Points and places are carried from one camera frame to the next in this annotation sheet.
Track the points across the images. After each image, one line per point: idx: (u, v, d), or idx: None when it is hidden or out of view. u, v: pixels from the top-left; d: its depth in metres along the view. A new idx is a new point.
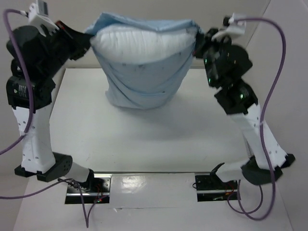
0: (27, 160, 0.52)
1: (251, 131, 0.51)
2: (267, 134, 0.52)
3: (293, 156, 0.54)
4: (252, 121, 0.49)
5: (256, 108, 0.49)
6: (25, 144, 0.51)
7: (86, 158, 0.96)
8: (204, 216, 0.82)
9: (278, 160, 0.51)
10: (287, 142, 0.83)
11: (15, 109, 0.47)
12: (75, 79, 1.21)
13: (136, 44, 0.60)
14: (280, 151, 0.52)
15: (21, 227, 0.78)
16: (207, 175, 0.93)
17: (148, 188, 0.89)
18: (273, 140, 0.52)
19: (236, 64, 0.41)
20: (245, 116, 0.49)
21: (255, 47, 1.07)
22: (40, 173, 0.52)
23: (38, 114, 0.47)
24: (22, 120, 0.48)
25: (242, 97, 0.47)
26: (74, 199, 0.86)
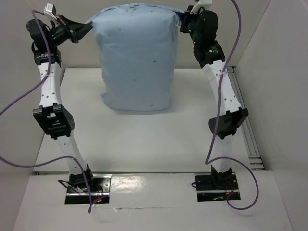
0: (44, 98, 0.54)
1: (214, 79, 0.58)
2: (226, 83, 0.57)
3: (249, 111, 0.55)
4: (215, 70, 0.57)
5: (222, 62, 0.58)
6: (44, 86, 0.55)
7: (86, 157, 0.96)
8: (205, 216, 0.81)
9: (230, 107, 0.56)
10: (288, 142, 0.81)
11: (40, 64, 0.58)
12: (75, 79, 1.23)
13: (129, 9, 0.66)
14: (236, 101, 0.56)
15: (21, 226, 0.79)
16: (208, 175, 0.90)
17: (149, 187, 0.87)
18: (231, 90, 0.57)
19: (205, 20, 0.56)
20: (210, 65, 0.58)
21: (255, 46, 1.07)
22: (55, 105, 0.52)
23: (56, 65, 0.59)
24: (44, 69, 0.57)
25: (211, 51, 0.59)
26: (73, 199, 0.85)
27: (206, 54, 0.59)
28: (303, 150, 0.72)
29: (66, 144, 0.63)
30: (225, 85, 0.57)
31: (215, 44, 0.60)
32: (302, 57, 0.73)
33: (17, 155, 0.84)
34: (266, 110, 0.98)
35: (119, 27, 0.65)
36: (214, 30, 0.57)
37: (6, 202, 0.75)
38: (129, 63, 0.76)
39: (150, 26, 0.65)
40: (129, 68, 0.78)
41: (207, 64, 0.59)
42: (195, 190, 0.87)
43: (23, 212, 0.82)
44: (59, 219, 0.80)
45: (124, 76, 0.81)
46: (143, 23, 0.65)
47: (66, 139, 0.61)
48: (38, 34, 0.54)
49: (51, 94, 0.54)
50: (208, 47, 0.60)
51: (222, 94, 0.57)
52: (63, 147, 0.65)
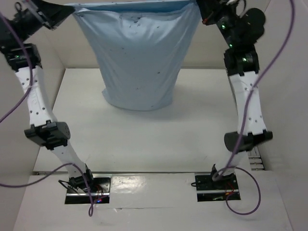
0: (33, 115, 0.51)
1: (241, 93, 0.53)
2: (254, 101, 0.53)
3: (272, 134, 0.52)
4: (245, 84, 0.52)
5: (253, 75, 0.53)
6: (30, 100, 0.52)
7: (87, 157, 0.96)
8: (205, 216, 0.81)
9: (253, 128, 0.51)
10: (288, 142, 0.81)
11: (18, 70, 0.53)
12: (75, 79, 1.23)
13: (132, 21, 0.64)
14: (261, 123, 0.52)
15: (21, 226, 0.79)
16: (208, 175, 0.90)
17: (149, 187, 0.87)
18: (257, 110, 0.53)
19: (249, 25, 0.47)
20: (240, 77, 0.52)
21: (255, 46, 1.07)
22: (48, 122, 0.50)
23: (37, 70, 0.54)
24: (25, 78, 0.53)
25: (244, 60, 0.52)
26: (73, 199, 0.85)
27: (237, 62, 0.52)
28: (304, 151, 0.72)
29: (64, 152, 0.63)
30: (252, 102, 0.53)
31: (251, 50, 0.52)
32: (303, 58, 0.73)
33: (16, 155, 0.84)
34: (266, 110, 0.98)
35: (122, 45, 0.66)
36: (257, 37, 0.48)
37: (6, 202, 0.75)
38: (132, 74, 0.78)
39: (155, 44, 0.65)
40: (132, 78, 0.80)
41: (237, 75, 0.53)
42: (195, 190, 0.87)
43: (23, 211, 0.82)
44: (59, 219, 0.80)
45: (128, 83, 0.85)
46: (146, 42, 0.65)
47: (62, 147, 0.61)
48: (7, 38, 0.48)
49: (41, 109, 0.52)
50: (241, 53, 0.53)
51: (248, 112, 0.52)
52: (61, 156, 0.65)
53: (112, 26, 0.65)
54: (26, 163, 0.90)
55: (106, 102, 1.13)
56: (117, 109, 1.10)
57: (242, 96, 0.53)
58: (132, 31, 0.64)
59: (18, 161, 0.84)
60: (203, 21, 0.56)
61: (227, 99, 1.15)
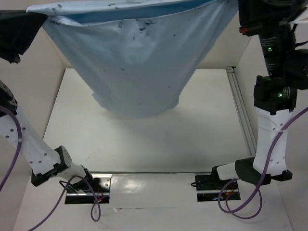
0: (38, 164, 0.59)
1: (268, 132, 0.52)
2: (280, 144, 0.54)
3: (291, 174, 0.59)
4: (274, 125, 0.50)
5: (287, 116, 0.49)
6: (26, 151, 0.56)
7: (86, 157, 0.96)
8: (205, 216, 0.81)
9: (273, 170, 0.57)
10: (288, 142, 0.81)
11: None
12: (75, 80, 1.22)
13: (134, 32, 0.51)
14: (281, 164, 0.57)
15: (21, 226, 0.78)
16: (208, 175, 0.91)
17: (149, 188, 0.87)
18: (281, 152, 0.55)
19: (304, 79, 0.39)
20: (271, 116, 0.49)
21: (255, 47, 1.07)
22: (57, 164, 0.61)
23: (19, 115, 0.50)
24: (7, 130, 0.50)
25: (280, 96, 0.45)
26: (73, 199, 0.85)
27: (271, 98, 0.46)
28: (304, 151, 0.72)
29: (67, 172, 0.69)
30: (277, 146, 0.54)
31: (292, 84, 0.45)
32: None
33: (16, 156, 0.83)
34: None
35: (122, 67, 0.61)
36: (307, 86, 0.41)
37: (6, 203, 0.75)
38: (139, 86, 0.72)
39: (168, 49, 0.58)
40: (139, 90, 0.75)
41: (269, 113, 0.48)
42: (195, 190, 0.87)
43: (23, 212, 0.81)
44: (59, 219, 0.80)
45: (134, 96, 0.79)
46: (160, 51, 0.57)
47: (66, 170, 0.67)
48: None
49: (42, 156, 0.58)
50: (279, 87, 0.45)
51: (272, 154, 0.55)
52: (64, 173, 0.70)
53: (110, 44, 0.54)
54: (25, 164, 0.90)
55: None
56: None
57: (268, 134, 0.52)
58: (138, 47, 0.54)
59: (18, 162, 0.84)
60: (242, 31, 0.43)
61: (227, 99, 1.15)
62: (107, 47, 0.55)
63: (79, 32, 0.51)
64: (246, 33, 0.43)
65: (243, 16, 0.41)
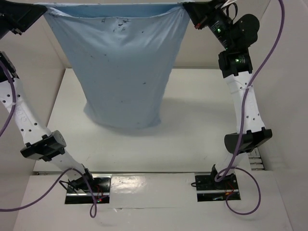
0: (28, 134, 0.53)
1: (237, 92, 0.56)
2: (251, 99, 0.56)
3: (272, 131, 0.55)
4: (240, 84, 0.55)
5: (247, 75, 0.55)
6: (18, 117, 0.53)
7: (86, 157, 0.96)
8: (205, 216, 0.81)
9: (252, 126, 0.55)
10: (288, 142, 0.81)
11: None
12: (75, 80, 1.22)
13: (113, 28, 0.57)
14: (259, 121, 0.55)
15: (21, 226, 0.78)
16: (207, 175, 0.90)
17: (149, 188, 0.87)
18: (254, 108, 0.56)
19: (243, 33, 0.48)
20: (234, 76, 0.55)
21: (255, 47, 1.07)
22: (46, 136, 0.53)
23: (17, 83, 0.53)
24: (5, 94, 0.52)
25: (237, 61, 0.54)
26: (73, 199, 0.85)
27: (231, 64, 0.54)
28: (304, 150, 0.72)
29: (63, 160, 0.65)
30: (248, 101, 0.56)
31: (246, 53, 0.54)
32: (302, 58, 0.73)
33: (16, 156, 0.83)
34: (266, 110, 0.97)
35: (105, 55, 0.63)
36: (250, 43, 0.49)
37: (6, 202, 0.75)
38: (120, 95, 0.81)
39: (145, 50, 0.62)
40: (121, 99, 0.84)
41: (232, 75, 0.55)
42: (195, 190, 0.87)
43: (23, 211, 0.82)
44: (59, 219, 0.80)
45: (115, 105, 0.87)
46: (136, 48, 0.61)
47: (61, 157, 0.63)
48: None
49: (33, 125, 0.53)
50: (235, 56, 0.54)
51: (245, 111, 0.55)
52: (60, 163, 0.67)
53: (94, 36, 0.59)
54: (26, 163, 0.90)
55: None
56: None
57: (237, 95, 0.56)
58: (117, 40, 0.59)
59: (18, 161, 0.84)
60: (196, 26, 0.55)
61: (227, 99, 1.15)
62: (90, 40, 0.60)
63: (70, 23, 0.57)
64: (200, 27, 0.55)
65: (192, 16, 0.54)
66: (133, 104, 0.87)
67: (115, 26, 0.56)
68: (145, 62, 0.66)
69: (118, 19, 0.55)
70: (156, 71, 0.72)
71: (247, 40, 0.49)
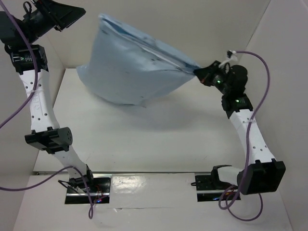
0: (36, 121, 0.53)
1: (240, 126, 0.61)
2: (256, 132, 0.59)
3: (284, 163, 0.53)
4: (242, 119, 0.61)
5: (248, 112, 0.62)
6: (32, 104, 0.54)
7: (87, 157, 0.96)
8: (205, 216, 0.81)
9: (261, 157, 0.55)
10: (288, 142, 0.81)
11: (22, 73, 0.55)
12: (75, 80, 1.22)
13: (145, 57, 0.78)
14: (266, 152, 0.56)
15: (21, 227, 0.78)
16: (207, 175, 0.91)
17: (149, 187, 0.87)
18: (260, 139, 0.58)
19: (234, 75, 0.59)
20: (236, 113, 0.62)
21: (255, 47, 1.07)
22: (50, 129, 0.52)
23: (43, 73, 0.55)
24: (29, 81, 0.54)
25: (237, 101, 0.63)
26: (73, 199, 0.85)
27: (232, 104, 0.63)
28: (304, 150, 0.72)
29: (65, 157, 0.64)
30: (252, 135, 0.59)
31: (244, 96, 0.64)
32: (302, 59, 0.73)
33: (16, 155, 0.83)
34: (266, 110, 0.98)
35: (126, 70, 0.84)
36: (243, 83, 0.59)
37: (7, 202, 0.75)
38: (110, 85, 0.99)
39: (154, 79, 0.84)
40: (109, 88, 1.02)
41: (234, 112, 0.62)
42: (195, 190, 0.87)
43: (23, 211, 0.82)
44: (59, 219, 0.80)
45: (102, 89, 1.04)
46: (150, 75, 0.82)
47: (64, 153, 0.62)
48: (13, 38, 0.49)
49: (43, 115, 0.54)
50: (235, 98, 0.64)
51: (250, 142, 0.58)
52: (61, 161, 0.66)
53: (124, 54, 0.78)
54: (26, 164, 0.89)
55: (106, 102, 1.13)
56: (117, 110, 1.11)
57: (242, 129, 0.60)
58: (141, 63, 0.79)
59: (18, 162, 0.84)
60: (201, 82, 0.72)
61: None
62: (122, 55, 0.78)
63: (118, 36, 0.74)
64: (205, 83, 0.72)
65: (199, 75, 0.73)
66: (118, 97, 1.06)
67: (147, 58, 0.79)
68: (152, 85, 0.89)
69: (152, 57, 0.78)
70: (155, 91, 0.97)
71: (238, 82, 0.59)
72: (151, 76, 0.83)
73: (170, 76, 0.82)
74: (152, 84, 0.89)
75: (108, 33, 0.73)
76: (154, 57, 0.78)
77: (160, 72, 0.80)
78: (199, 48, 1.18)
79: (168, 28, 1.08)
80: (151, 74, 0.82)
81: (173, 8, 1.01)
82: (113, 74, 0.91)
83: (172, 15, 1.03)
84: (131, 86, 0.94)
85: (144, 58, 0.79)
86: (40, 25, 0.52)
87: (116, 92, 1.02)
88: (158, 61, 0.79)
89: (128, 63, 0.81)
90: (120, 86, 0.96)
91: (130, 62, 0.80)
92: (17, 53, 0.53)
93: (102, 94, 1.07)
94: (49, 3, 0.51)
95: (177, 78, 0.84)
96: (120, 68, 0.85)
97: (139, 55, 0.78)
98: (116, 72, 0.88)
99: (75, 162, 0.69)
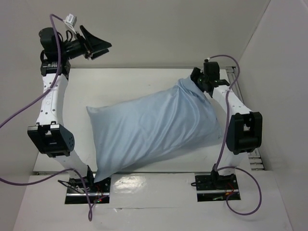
0: (43, 115, 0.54)
1: (221, 96, 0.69)
2: (234, 97, 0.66)
3: (260, 113, 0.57)
4: (221, 90, 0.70)
5: (226, 86, 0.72)
6: (44, 100, 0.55)
7: (86, 157, 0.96)
8: (205, 216, 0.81)
9: (239, 110, 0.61)
10: (288, 142, 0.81)
11: (45, 75, 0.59)
12: (75, 80, 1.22)
13: (196, 100, 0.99)
14: (245, 108, 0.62)
15: (21, 227, 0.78)
16: (207, 175, 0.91)
17: (149, 188, 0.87)
18: (237, 100, 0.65)
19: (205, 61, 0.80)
20: (216, 88, 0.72)
21: (255, 47, 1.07)
22: (53, 123, 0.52)
23: (61, 77, 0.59)
24: (48, 82, 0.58)
25: (216, 82, 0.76)
26: (73, 199, 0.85)
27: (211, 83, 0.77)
28: (303, 150, 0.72)
29: (66, 160, 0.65)
30: (231, 98, 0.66)
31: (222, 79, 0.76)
32: (302, 59, 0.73)
33: (17, 156, 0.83)
34: (266, 110, 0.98)
35: (186, 106, 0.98)
36: (213, 67, 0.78)
37: (6, 202, 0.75)
38: (134, 130, 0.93)
39: (193, 115, 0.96)
40: (132, 134, 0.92)
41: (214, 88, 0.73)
42: (195, 190, 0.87)
43: (23, 211, 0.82)
44: (59, 219, 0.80)
45: (123, 135, 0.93)
46: (190, 110, 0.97)
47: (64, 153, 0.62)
48: (49, 41, 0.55)
49: (51, 110, 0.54)
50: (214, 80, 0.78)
51: (230, 103, 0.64)
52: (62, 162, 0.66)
53: (196, 99, 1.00)
54: (26, 164, 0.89)
55: (107, 103, 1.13)
56: None
57: (222, 98, 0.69)
58: (197, 105, 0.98)
59: (18, 162, 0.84)
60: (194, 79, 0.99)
61: None
62: (192, 100, 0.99)
63: (191, 85, 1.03)
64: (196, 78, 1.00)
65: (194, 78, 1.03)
66: (146, 148, 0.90)
67: (203, 98, 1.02)
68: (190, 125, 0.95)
69: (203, 98, 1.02)
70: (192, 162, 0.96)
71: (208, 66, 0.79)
72: (188, 111, 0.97)
73: (203, 111, 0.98)
74: (191, 123, 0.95)
75: (194, 91, 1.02)
76: (203, 99, 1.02)
77: (200, 107, 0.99)
78: (199, 48, 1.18)
79: (168, 28, 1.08)
80: (188, 110, 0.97)
81: (172, 9, 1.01)
82: (147, 114, 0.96)
83: (172, 15, 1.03)
84: (171, 136, 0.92)
85: (203, 98, 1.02)
86: (73, 50, 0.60)
87: (142, 137, 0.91)
88: (205, 102, 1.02)
89: (188, 108, 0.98)
90: (154, 140, 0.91)
91: (194, 103, 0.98)
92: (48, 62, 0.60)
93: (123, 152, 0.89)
94: (87, 33, 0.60)
95: (217, 136, 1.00)
96: (185, 106, 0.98)
97: (196, 100, 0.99)
98: (158, 118, 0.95)
99: (75, 163, 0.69)
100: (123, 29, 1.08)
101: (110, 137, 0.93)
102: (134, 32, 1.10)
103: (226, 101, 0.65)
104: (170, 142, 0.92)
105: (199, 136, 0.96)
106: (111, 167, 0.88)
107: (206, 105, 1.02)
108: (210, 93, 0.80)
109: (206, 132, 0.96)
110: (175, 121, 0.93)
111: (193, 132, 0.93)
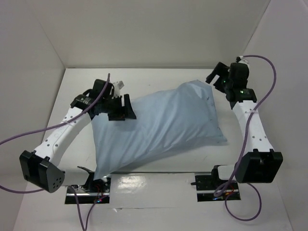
0: (44, 145, 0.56)
1: (243, 116, 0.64)
2: (257, 122, 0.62)
3: (281, 153, 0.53)
4: (245, 109, 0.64)
5: (251, 104, 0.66)
6: (56, 131, 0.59)
7: (86, 158, 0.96)
8: (205, 216, 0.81)
9: (258, 145, 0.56)
10: (288, 143, 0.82)
11: (72, 108, 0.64)
12: (75, 80, 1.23)
13: (198, 100, 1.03)
14: (265, 141, 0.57)
15: (21, 227, 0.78)
16: (207, 175, 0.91)
17: (149, 188, 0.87)
18: (260, 130, 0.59)
19: (234, 64, 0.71)
20: (239, 103, 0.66)
21: (255, 47, 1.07)
22: (46, 159, 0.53)
23: (84, 116, 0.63)
24: (71, 115, 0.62)
25: (241, 92, 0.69)
26: (73, 199, 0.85)
27: (236, 93, 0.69)
28: (303, 150, 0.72)
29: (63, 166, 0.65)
30: (253, 125, 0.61)
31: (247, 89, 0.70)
32: (302, 59, 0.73)
33: (16, 156, 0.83)
34: (266, 111, 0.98)
35: (187, 104, 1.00)
36: (242, 74, 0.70)
37: (6, 203, 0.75)
38: (134, 127, 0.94)
39: (194, 113, 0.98)
40: (132, 131, 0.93)
41: (237, 102, 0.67)
42: (195, 190, 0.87)
43: (23, 211, 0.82)
44: (59, 219, 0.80)
45: (124, 132, 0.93)
46: (191, 109, 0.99)
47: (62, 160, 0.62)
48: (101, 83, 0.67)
49: (54, 144, 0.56)
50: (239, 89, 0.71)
51: (250, 131, 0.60)
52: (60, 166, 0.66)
53: (198, 99, 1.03)
54: None
55: None
56: None
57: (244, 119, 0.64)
58: (199, 104, 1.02)
59: (18, 162, 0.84)
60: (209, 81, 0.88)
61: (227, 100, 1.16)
62: (193, 98, 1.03)
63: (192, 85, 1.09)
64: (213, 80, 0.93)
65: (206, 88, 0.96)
66: (146, 146, 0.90)
67: (209, 99, 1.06)
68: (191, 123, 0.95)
69: (207, 100, 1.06)
70: (192, 161, 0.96)
71: (237, 71, 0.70)
72: (189, 109, 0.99)
73: (205, 111, 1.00)
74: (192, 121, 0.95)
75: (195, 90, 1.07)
76: (208, 101, 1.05)
77: (202, 107, 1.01)
78: (199, 48, 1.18)
79: (168, 28, 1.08)
80: (189, 109, 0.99)
81: (173, 9, 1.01)
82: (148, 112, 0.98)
83: (172, 15, 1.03)
84: (171, 134, 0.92)
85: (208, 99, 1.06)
86: None
87: (142, 134, 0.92)
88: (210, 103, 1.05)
89: (190, 106, 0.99)
90: (154, 136, 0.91)
91: (196, 101, 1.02)
92: (83, 97, 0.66)
93: (123, 149, 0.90)
94: None
95: (218, 139, 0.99)
96: (186, 104, 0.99)
97: (198, 100, 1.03)
98: (158, 115, 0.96)
99: None
100: (123, 29, 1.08)
101: (109, 135, 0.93)
102: (134, 33, 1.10)
103: (247, 128, 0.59)
104: (170, 140, 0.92)
105: (200, 136, 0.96)
106: (110, 163, 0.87)
107: (211, 106, 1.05)
108: (231, 104, 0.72)
109: (206, 132, 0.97)
110: (176, 119, 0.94)
111: (193, 129, 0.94)
